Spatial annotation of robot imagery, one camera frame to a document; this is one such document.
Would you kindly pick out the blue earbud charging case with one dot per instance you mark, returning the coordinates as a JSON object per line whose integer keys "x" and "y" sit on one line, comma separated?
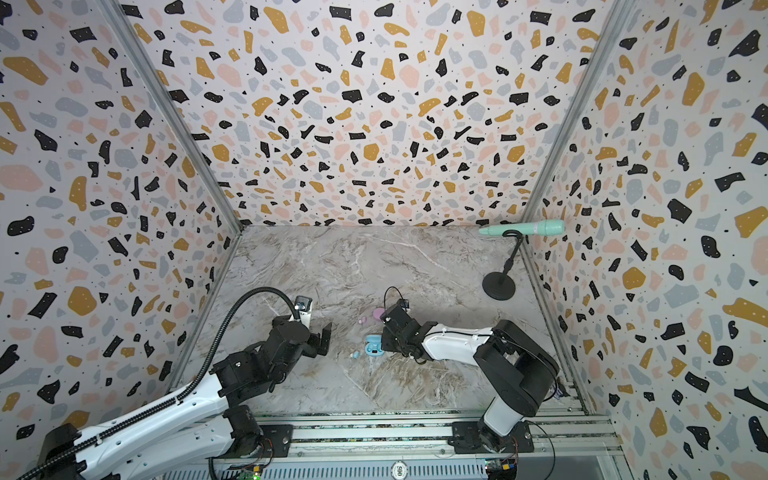
{"x": 373, "y": 345}

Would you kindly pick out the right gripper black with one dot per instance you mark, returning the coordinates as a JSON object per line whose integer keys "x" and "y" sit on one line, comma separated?
{"x": 391, "y": 330}

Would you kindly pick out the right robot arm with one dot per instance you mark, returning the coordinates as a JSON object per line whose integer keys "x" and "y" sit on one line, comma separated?
{"x": 519, "y": 370}

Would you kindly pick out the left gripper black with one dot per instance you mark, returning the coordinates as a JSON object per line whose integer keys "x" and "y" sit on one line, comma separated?
{"x": 316, "y": 340}

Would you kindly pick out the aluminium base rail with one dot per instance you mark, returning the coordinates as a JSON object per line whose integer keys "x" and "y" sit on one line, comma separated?
{"x": 411, "y": 445}

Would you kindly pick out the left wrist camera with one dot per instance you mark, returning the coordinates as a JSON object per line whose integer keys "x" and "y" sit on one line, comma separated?
{"x": 304, "y": 307}

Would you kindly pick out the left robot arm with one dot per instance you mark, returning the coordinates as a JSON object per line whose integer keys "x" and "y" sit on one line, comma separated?
{"x": 207, "y": 418}

